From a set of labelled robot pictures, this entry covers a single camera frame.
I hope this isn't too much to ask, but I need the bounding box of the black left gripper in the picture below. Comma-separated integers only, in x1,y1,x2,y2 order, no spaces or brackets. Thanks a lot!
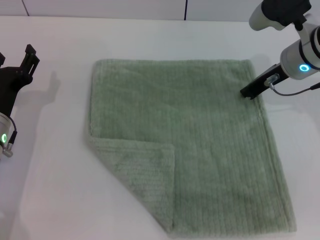
0,44,41,118

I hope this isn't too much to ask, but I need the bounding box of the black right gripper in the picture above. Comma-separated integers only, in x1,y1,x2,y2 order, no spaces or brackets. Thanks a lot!
240,64,288,101

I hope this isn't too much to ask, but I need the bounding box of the green ribbed towel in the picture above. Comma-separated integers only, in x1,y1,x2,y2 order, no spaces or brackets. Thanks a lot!
83,58,298,236

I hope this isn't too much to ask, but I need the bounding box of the left gripper cable with plug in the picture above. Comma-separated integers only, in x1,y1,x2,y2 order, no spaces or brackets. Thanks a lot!
2,119,19,159

